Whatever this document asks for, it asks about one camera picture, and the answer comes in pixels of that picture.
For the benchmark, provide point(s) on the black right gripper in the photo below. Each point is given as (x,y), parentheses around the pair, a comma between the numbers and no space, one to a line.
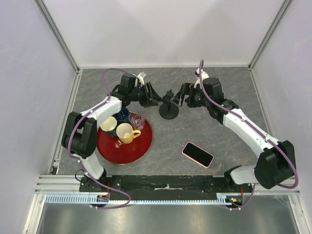
(188,89)

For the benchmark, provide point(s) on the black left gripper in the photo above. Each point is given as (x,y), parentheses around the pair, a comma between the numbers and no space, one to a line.
(151,96)

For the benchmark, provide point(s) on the black phone stand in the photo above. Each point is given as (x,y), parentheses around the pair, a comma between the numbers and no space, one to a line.
(168,110)

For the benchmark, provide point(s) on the phone with pink case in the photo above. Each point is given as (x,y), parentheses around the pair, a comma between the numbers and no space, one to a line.
(197,154)

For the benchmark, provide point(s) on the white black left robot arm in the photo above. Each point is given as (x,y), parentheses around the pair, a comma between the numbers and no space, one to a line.
(80,133)

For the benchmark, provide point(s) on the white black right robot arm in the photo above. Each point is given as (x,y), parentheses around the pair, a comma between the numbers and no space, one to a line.
(276,159)

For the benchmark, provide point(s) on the clear drinking glass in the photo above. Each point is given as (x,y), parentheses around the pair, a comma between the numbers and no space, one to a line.
(137,121)

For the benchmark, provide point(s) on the dark blue mug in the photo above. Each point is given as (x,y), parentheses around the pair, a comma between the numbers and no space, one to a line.
(122,116)

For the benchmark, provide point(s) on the yellow mug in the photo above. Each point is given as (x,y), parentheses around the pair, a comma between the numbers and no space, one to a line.
(126,134)

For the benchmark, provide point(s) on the cream and green mug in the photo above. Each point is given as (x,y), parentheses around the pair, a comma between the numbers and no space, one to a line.
(109,127)

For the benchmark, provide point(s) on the red round tray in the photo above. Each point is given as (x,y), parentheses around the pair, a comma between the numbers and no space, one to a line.
(116,152)

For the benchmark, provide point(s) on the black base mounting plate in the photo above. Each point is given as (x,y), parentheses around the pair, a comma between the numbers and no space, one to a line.
(206,183)

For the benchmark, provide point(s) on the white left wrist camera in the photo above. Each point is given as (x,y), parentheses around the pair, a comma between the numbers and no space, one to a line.
(141,77)

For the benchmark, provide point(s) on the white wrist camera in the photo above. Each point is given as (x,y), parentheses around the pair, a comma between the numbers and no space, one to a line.
(141,77)
(201,75)

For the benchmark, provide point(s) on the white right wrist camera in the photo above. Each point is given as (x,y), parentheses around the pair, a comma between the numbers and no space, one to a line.
(201,75)

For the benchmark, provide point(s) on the light blue cable duct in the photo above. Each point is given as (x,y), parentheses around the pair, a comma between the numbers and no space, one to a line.
(100,200)

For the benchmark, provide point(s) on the aluminium frame rail front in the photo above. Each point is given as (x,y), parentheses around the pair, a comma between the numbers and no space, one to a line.
(67,184)

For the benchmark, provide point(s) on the aluminium frame post right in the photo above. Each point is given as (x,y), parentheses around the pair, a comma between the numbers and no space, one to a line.
(271,30)

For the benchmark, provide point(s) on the aluminium frame post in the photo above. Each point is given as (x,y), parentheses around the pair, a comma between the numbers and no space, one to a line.
(271,30)
(55,31)

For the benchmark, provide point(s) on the aluminium frame post left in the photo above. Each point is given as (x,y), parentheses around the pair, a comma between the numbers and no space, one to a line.
(55,31)

